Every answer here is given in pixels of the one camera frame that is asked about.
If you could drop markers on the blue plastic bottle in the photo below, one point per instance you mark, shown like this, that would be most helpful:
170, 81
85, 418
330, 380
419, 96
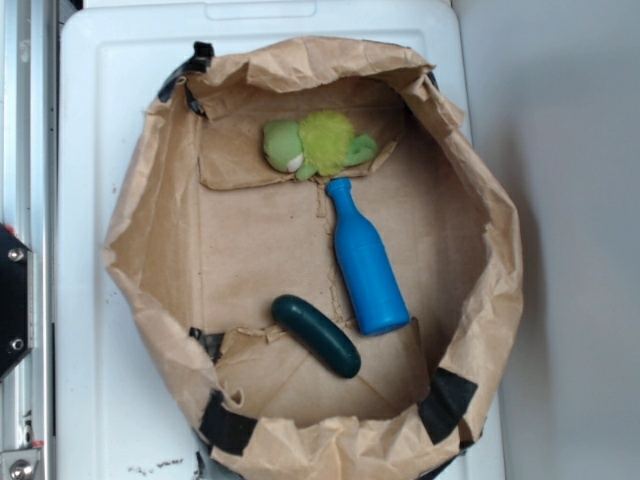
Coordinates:
374, 292

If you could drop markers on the dark green toy cucumber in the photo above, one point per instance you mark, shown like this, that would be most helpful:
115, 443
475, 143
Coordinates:
321, 336

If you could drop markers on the green plush frog toy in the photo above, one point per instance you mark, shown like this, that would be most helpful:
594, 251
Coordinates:
322, 143

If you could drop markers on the brown paper-lined bin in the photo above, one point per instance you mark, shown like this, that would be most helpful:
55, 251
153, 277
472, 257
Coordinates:
206, 235

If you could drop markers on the white plastic lid platform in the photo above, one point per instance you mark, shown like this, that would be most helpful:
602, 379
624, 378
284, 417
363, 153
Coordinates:
115, 418

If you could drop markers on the black mounting plate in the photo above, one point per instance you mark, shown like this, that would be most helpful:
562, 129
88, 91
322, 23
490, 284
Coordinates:
16, 297

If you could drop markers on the aluminium frame rail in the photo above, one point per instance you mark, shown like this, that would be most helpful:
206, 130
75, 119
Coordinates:
28, 193

